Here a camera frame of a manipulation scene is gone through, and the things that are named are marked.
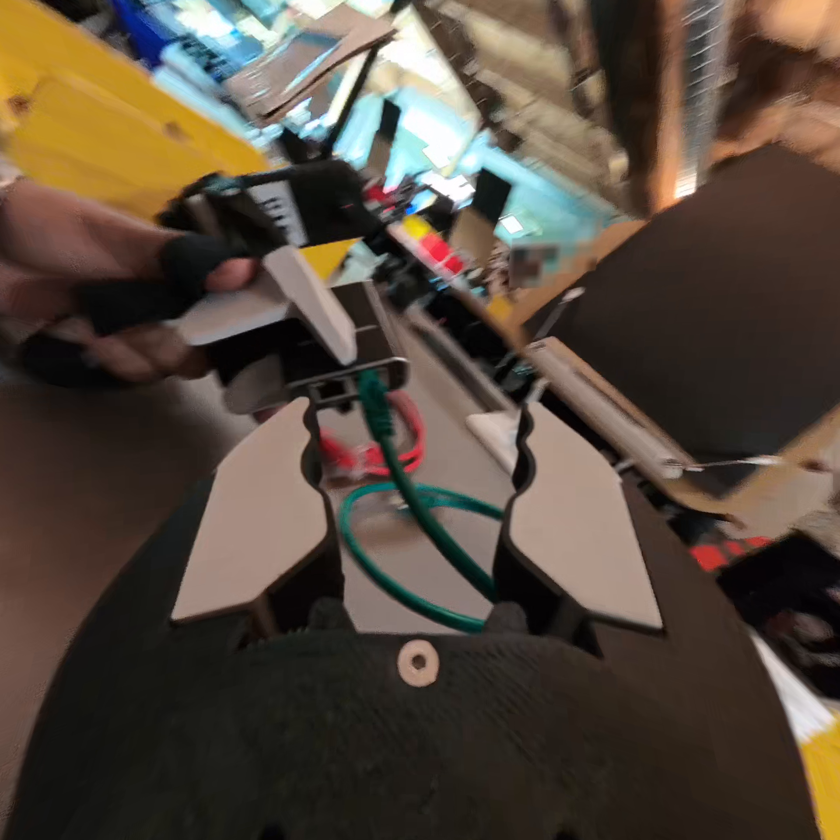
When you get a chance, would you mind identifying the black pole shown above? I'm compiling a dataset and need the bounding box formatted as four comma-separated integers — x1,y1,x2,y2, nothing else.
325,46,382,158

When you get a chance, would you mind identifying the red plastic bin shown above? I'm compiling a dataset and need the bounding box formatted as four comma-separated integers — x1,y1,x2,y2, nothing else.
420,233,463,273
689,535,774,573

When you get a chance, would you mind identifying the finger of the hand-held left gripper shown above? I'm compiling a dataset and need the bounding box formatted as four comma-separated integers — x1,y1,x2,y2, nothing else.
223,354,311,416
176,246,360,366

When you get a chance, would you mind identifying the silver ventilation duct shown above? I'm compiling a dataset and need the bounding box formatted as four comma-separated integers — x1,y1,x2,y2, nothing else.
676,0,729,198

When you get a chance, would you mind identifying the black network splitter box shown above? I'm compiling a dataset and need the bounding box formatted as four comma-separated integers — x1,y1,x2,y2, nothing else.
289,279,409,403

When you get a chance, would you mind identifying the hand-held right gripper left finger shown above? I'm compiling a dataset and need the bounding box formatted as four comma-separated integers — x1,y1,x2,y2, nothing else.
169,397,347,626

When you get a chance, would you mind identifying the yellow plastic bin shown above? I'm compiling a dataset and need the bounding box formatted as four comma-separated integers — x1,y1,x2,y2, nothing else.
0,0,361,282
795,718,840,840

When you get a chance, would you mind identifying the person's left hand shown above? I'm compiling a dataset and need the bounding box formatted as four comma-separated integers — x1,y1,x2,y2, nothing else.
0,176,262,387

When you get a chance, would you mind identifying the document stand with black board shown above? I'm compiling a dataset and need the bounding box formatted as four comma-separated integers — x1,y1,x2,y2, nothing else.
467,143,840,532
449,167,513,263

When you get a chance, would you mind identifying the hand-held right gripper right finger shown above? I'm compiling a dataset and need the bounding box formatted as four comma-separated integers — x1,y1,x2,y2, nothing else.
492,403,666,634

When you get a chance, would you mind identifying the cardboard document stand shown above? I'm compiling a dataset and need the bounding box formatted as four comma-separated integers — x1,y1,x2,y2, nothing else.
225,28,399,126

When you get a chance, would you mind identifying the green network cable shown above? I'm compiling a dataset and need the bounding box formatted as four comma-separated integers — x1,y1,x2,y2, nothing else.
339,367,508,635

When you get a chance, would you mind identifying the red network cable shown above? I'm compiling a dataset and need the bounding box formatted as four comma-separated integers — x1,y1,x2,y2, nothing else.
319,392,427,481

